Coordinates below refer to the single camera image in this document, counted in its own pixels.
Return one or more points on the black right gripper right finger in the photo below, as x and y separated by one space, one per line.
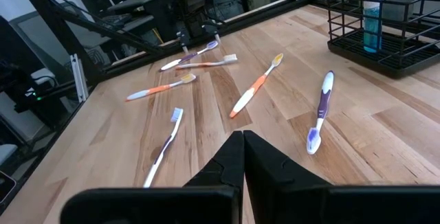
282 189

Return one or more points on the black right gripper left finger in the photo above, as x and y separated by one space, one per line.
213 182

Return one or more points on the purple and white toothbrush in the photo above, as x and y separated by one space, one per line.
165 146
187 57
323 107

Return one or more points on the teal mouthwash bottle white cap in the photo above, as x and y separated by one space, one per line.
372 24

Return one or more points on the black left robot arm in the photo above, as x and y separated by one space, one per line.
192 0

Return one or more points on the black desk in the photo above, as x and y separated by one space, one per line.
148 2

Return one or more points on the orange toothbrush yellow bristles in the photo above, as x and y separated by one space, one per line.
158 89

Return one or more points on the black aluminium table frame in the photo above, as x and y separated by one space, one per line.
261 13

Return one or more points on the silver aluminium bracket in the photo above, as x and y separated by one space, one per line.
79 76

